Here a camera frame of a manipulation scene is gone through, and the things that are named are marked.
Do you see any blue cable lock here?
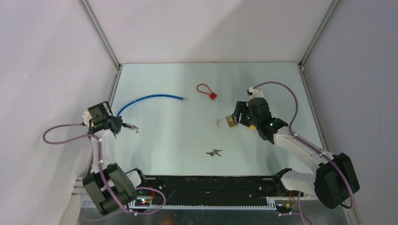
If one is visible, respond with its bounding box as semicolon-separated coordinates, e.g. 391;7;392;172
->
116;94;189;130

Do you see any brass padlock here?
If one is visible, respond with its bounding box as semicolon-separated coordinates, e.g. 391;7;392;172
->
225;115;237;128

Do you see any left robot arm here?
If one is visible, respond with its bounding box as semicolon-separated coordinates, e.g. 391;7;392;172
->
83;101;148;216

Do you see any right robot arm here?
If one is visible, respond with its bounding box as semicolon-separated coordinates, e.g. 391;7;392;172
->
226;97;360;209

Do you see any silver key bunch front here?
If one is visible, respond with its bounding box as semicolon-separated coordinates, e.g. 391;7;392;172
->
206;149;222;157

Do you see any left circuit board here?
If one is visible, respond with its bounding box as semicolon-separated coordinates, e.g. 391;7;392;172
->
134;199;152;207

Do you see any circuit board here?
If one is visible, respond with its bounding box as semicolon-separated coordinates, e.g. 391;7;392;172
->
276;203;294;211
134;199;152;207

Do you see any right circuit board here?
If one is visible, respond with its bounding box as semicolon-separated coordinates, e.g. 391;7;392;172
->
276;203;294;211

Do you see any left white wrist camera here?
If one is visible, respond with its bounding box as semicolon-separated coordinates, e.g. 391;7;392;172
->
82;111;92;127

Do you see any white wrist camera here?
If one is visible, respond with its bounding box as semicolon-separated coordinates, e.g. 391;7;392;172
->
82;111;92;127
247;87;264;100

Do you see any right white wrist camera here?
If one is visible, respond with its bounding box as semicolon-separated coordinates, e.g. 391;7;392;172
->
247;87;264;100

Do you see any red cable padlock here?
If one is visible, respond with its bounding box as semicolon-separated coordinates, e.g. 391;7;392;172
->
196;83;218;100

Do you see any left aluminium frame post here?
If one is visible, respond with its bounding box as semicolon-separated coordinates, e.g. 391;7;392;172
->
78;0;121;70

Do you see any aluminium frame post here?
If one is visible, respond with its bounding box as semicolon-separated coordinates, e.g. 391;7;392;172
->
78;0;121;70
299;0;341;72

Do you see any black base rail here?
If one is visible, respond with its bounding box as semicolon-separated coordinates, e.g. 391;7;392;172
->
146;176;298;208

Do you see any right aluminium frame post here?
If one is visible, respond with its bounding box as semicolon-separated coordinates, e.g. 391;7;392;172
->
299;0;341;72

